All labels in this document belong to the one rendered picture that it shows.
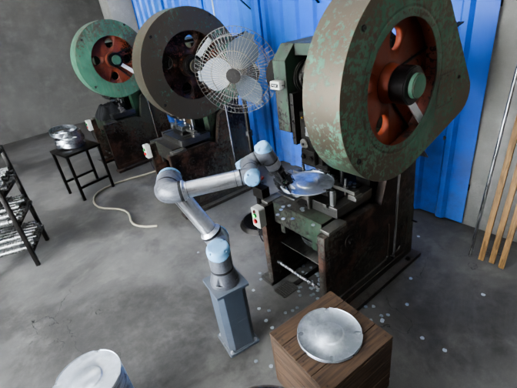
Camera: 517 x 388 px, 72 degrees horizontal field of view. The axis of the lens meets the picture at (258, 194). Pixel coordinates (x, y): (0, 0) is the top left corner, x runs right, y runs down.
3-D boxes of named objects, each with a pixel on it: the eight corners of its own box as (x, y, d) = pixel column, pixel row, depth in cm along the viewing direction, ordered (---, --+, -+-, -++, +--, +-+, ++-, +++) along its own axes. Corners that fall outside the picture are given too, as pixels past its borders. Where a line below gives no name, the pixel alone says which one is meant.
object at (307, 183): (271, 185, 201) (271, 184, 200) (307, 167, 215) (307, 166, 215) (308, 202, 180) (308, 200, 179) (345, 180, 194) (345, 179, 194)
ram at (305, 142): (316, 168, 187) (314, 114, 173) (296, 162, 197) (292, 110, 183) (338, 158, 195) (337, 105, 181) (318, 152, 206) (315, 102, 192)
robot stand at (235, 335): (231, 358, 195) (216, 299, 174) (217, 336, 210) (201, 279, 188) (260, 341, 203) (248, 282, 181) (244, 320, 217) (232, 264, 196)
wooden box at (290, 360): (330, 442, 153) (328, 394, 136) (276, 379, 181) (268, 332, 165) (389, 385, 171) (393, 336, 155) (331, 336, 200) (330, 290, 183)
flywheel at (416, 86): (435, -74, 115) (478, 62, 165) (381, -60, 130) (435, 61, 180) (334, 120, 113) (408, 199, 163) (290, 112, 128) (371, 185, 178)
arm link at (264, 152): (250, 145, 170) (265, 136, 169) (261, 161, 176) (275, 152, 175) (254, 153, 163) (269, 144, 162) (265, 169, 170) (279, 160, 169)
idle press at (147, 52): (186, 233, 311) (125, 13, 228) (145, 197, 383) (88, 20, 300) (311, 172, 384) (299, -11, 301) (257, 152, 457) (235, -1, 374)
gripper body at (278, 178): (285, 191, 178) (275, 175, 171) (275, 185, 185) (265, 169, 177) (295, 181, 180) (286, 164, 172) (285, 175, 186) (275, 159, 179)
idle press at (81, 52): (118, 181, 432) (61, 25, 349) (91, 163, 500) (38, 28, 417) (218, 140, 515) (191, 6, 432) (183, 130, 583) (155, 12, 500)
